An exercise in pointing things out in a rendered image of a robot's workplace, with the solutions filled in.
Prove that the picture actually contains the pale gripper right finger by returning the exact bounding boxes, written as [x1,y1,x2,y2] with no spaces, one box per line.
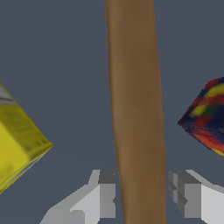
[167,169,224,224]

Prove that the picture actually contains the multicoloured puzzle cube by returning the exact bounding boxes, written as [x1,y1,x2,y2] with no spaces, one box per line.
[177,76,224,157]

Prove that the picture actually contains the yellow box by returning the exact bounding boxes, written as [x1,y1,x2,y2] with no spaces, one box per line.
[0,82,54,194]

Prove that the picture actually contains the long brown wooden stick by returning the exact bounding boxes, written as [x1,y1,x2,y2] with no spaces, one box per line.
[103,0,168,224]

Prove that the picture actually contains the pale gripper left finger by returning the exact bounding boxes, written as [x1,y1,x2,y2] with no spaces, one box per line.
[39,169,117,224]

